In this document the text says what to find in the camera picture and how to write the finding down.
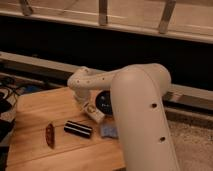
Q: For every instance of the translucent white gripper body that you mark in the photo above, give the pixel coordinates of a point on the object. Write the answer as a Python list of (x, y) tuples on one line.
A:
[(82, 102)]

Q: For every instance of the white plastic bottle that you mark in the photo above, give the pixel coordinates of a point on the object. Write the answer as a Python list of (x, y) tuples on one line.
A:
[(93, 112)]

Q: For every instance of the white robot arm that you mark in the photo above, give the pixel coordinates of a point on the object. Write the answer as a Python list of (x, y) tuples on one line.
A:
[(136, 97)]

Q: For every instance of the dark ceramic bowl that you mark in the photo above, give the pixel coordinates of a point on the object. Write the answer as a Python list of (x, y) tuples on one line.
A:
[(103, 103)]

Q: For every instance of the black striped cylinder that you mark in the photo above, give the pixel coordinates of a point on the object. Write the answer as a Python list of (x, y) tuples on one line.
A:
[(78, 129)]

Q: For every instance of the wooden table board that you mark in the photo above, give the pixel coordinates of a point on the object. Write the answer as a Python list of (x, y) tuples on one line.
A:
[(28, 148)]

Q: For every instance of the reddish brown oval object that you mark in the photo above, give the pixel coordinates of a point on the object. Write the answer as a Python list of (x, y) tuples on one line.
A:
[(50, 135)]

